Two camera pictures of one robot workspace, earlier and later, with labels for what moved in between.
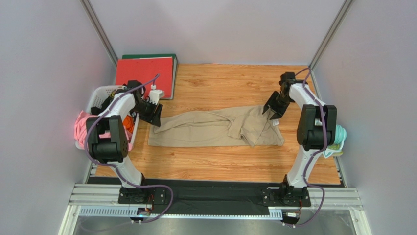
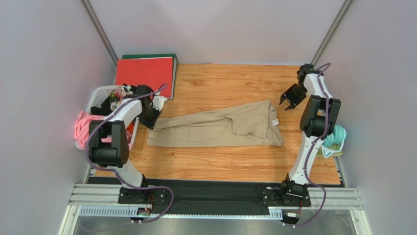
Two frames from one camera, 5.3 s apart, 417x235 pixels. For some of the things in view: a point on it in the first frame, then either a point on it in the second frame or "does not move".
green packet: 335,148 does not move
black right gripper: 278,103 -> 296,93
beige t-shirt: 243,127 does not move
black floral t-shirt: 98,110 does not move
